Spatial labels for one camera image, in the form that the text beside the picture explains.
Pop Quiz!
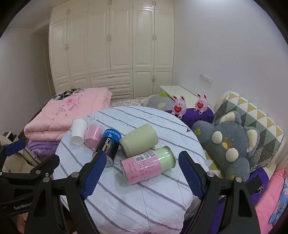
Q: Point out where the patterned bed sheet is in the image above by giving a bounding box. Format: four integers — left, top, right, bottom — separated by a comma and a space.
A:
110, 96, 158, 108

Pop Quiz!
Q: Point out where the pink folded quilt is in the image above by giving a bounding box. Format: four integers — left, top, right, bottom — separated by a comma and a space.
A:
24, 87, 113, 143

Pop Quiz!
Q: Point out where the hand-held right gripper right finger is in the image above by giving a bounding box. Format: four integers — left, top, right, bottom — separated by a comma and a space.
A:
178, 151, 260, 234

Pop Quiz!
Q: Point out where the white bedside table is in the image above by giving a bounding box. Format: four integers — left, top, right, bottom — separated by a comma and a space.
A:
159, 85, 211, 107

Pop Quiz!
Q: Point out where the purple cloth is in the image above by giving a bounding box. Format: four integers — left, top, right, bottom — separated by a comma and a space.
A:
246, 167, 274, 204

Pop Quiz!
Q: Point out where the purple folded blanket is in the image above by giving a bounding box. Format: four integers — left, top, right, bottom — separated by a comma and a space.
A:
27, 139, 62, 157

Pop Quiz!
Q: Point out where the blue printed cloth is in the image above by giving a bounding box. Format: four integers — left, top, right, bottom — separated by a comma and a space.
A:
269, 177, 288, 224

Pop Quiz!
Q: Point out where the pale green cup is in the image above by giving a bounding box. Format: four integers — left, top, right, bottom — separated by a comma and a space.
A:
119, 123, 159, 157

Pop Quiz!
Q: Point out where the clear cup with pink towel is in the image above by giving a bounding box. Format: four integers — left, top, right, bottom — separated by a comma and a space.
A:
84, 115, 106, 149

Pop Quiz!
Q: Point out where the cream wardrobe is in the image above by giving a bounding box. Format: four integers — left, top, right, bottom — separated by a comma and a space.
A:
48, 0, 175, 100

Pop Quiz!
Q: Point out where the pink bunny plush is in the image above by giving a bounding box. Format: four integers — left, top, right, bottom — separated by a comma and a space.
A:
171, 94, 188, 119
194, 93, 210, 115

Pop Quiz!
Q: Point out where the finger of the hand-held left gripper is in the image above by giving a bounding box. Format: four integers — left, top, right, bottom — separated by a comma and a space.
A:
0, 155, 60, 183
0, 138, 26, 167

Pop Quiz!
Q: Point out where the white paper cup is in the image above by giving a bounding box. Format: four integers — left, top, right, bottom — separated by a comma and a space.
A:
71, 118, 89, 145

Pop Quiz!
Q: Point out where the dark patterned cloth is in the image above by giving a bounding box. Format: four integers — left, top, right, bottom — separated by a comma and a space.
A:
52, 88, 85, 100

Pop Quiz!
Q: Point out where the beige cloth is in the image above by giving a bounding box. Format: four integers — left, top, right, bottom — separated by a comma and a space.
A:
0, 134, 44, 174

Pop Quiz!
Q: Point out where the grey koala plush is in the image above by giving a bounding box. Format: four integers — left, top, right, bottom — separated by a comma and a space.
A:
191, 111, 262, 181

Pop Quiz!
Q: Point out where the white striped quilt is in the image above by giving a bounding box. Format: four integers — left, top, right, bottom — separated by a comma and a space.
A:
54, 106, 210, 234

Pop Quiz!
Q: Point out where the grey flower cushion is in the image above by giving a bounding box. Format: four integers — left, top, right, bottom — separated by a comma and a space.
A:
142, 92, 175, 111

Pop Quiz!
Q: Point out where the purple cushion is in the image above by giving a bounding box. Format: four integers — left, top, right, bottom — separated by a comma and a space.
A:
165, 106, 215, 127

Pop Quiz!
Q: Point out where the black printed can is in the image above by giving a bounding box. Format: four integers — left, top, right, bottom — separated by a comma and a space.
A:
93, 129, 122, 167

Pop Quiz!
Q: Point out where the triangle patterned headboard cushion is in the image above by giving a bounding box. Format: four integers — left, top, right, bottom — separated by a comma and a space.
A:
212, 91, 284, 168

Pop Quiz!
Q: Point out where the clear jar with towels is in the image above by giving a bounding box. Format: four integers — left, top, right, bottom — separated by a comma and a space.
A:
120, 146, 176, 186

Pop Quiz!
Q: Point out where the pink cloth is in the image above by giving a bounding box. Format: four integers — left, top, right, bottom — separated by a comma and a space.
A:
254, 169, 288, 226

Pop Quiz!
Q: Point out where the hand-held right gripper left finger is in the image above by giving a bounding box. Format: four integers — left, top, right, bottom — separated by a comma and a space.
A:
27, 151, 107, 234

